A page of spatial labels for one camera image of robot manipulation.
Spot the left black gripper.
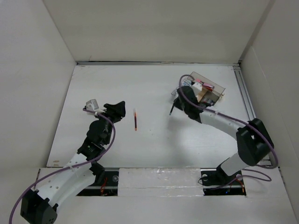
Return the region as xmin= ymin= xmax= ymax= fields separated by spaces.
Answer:
xmin=93 ymin=101 xmax=124 ymax=145

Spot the blue tape roll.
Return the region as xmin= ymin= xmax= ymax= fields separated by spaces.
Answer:
xmin=181 ymin=79 xmax=192 ymax=86

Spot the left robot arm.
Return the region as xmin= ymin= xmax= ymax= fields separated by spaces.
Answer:
xmin=20 ymin=99 xmax=126 ymax=224

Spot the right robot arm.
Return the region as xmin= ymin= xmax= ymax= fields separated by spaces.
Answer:
xmin=174 ymin=86 xmax=274 ymax=188

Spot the clear compartment desk organizer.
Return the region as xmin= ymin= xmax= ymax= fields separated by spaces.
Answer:
xmin=179 ymin=71 xmax=226 ymax=106

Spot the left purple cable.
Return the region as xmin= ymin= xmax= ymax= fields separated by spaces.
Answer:
xmin=8 ymin=107 xmax=116 ymax=224

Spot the purple cable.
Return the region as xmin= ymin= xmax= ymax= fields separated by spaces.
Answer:
xmin=8 ymin=107 xmax=116 ymax=224
xmin=178 ymin=74 xmax=279 ymax=189

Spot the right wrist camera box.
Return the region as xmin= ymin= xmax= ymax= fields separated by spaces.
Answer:
xmin=191 ymin=82 xmax=202 ymax=95

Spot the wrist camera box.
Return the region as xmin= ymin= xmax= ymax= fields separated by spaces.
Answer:
xmin=85 ymin=99 xmax=99 ymax=111
xmin=191 ymin=82 xmax=202 ymax=95

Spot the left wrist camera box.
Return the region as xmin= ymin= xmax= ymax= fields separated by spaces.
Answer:
xmin=85 ymin=99 xmax=99 ymax=111

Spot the aluminium side rail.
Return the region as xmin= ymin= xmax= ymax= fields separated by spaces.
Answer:
xmin=233 ymin=64 xmax=256 ymax=120

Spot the metal base rail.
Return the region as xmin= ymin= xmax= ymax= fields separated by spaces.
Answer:
xmin=78 ymin=168 xmax=246 ymax=197

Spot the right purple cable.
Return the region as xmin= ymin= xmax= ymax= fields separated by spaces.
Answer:
xmin=178 ymin=74 xmax=279 ymax=189

